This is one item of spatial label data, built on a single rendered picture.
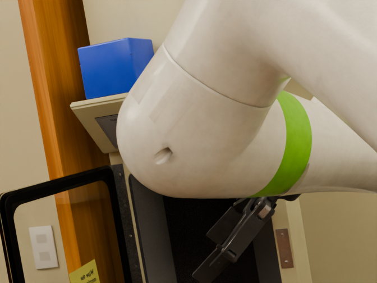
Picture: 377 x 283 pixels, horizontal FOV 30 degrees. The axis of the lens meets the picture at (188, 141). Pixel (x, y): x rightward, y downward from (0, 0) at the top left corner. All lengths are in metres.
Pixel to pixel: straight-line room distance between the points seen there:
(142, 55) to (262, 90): 0.65
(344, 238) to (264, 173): 1.03
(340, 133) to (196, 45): 0.24
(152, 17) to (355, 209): 0.68
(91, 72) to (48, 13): 0.17
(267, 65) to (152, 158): 0.13
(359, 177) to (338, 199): 0.85
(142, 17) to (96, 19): 0.09
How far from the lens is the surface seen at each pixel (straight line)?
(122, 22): 1.31
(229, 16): 0.55
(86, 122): 1.24
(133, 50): 1.19
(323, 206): 1.66
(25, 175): 1.94
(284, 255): 1.25
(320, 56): 0.48
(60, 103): 1.30
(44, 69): 1.28
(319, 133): 0.71
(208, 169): 0.60
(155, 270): 1.38
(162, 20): 1.27
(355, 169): 0.79
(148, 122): 0.59
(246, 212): 1.07
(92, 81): 1.21
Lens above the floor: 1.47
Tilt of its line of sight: 3 degrees down
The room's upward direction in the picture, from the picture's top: 9 degrees counter-clockwise
